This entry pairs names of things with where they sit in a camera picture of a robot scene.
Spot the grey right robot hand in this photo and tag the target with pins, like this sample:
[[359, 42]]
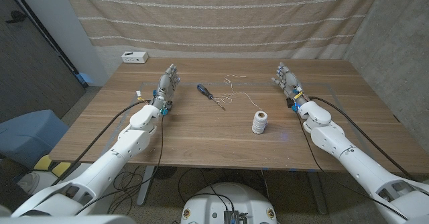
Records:
[[290, 83]]

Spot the black round floor object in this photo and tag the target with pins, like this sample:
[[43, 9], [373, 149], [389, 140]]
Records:
[[164, 172]]

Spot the blue upholstered seat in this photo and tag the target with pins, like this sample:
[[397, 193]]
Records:
[[30, 137]]

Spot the grey table leg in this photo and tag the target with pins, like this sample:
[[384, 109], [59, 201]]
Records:
[[145, 185], [317, 194]]

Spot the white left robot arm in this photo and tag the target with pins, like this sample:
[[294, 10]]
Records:
[[100, 170]]

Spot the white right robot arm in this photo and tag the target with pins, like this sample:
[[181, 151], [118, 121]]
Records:
[[352, 160]]

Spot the beige striped backdrop cloth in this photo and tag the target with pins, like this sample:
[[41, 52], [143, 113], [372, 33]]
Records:
[[218, 16]]

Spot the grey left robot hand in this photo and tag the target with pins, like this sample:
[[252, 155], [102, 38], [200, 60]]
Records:
[[166, 86]]

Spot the small blue floor object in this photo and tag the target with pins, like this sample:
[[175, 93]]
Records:
[[86, 78]]

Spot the yellow floor item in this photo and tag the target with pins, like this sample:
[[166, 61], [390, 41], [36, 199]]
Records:
[[45, 163]]

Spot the white power strip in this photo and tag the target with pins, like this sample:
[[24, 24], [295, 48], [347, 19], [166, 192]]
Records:
[[134, 57]]

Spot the grey torso electronics module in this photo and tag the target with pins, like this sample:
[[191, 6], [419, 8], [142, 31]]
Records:
[[232, 217]]

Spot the grey sneaker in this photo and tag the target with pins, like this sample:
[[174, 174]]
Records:
[[30, 183]]

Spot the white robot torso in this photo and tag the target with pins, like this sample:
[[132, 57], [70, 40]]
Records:
[[211, 204]]

